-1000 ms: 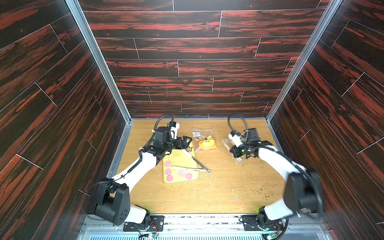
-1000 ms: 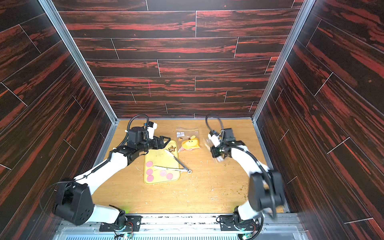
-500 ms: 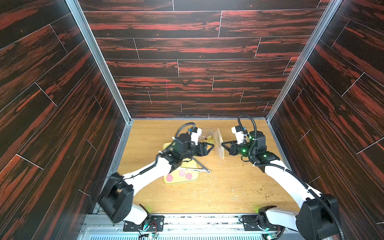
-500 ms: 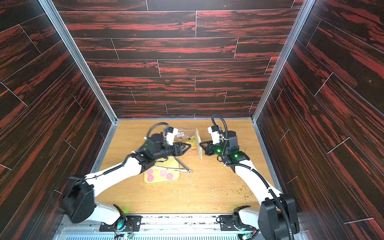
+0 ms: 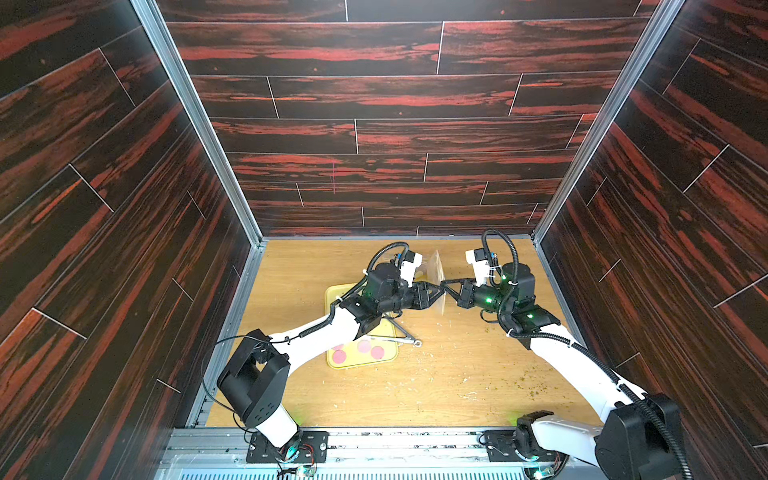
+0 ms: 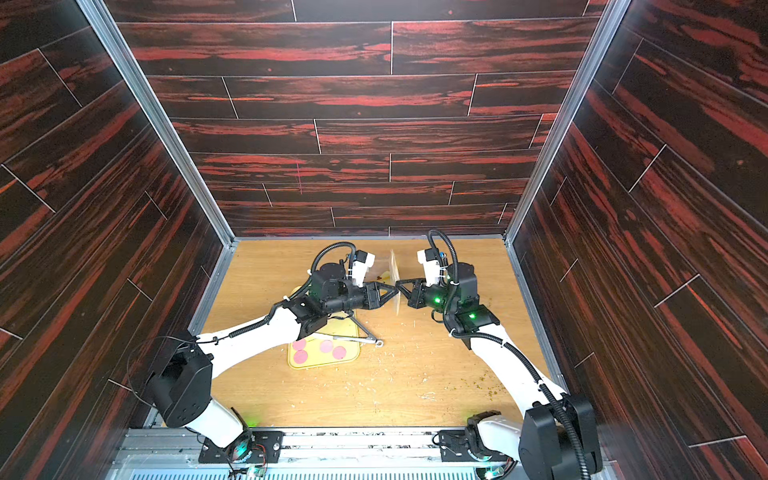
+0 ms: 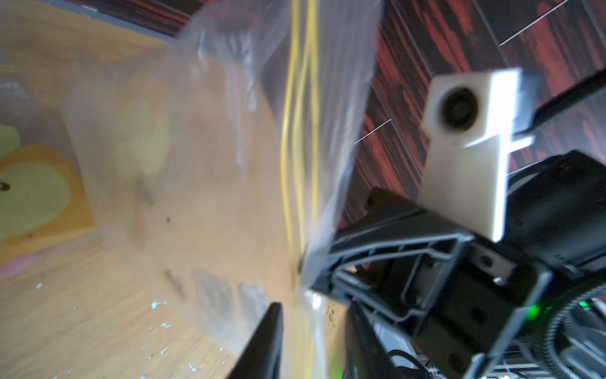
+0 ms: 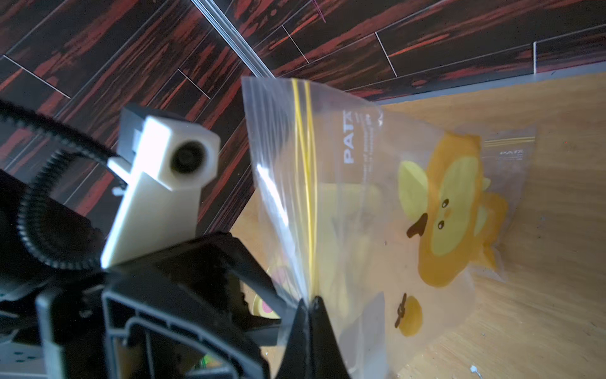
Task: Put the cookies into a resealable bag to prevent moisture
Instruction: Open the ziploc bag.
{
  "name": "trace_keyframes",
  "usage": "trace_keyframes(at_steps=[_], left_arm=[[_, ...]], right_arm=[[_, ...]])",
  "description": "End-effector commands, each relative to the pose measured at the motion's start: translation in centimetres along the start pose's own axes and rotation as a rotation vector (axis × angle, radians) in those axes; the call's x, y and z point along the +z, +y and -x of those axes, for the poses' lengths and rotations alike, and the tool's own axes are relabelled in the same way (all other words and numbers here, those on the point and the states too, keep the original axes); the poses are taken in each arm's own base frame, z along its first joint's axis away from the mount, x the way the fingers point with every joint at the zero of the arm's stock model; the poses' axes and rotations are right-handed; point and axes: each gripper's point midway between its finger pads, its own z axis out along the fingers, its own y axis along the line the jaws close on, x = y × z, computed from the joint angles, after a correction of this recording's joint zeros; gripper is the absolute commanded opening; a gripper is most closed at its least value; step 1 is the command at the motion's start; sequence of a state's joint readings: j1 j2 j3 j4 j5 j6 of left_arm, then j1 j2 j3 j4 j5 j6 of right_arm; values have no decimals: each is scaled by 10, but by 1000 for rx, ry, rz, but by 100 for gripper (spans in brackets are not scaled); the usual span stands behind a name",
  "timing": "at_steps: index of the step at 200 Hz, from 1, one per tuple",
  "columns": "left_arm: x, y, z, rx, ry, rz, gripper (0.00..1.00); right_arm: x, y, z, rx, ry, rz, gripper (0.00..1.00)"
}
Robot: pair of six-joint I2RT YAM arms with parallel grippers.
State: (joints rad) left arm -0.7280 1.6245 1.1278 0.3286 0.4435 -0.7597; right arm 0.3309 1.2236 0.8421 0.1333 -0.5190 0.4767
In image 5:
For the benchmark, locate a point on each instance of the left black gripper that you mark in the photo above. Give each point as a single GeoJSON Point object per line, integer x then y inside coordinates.
{"type": "Point", "coordinates": [418, 297]}

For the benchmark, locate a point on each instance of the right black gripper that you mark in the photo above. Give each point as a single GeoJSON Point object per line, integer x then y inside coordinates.
{"type": "Point", "coordinates": [470, 293]}

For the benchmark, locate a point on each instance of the clear resealable bag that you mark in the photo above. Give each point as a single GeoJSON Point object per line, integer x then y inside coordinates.
{"type": "Point", "coordinates": [432, 271]}

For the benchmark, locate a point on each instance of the metal tongs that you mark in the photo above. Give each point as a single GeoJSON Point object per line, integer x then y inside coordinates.
{"type": "Point", "coordinates": [406, 338]}

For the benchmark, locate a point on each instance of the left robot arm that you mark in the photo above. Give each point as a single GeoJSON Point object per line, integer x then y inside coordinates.
{"type": "Point", "coordinates": [255, 377]}

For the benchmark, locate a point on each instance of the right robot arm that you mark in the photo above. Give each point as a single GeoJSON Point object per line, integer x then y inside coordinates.
{"type": "Point", "coordinates": [641, 434]}

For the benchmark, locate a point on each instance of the yellow plastic tray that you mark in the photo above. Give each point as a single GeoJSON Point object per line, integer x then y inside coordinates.
{"type": "Point", "coordinates": [357, 359]}

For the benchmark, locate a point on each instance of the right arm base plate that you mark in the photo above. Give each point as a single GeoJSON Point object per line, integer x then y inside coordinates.
{"type": "Point", "coordinates": [514, 445]}

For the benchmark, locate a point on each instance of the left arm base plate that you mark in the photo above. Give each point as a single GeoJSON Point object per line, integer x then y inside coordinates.
{"type": "Point", "coordinates": [305, 447]}

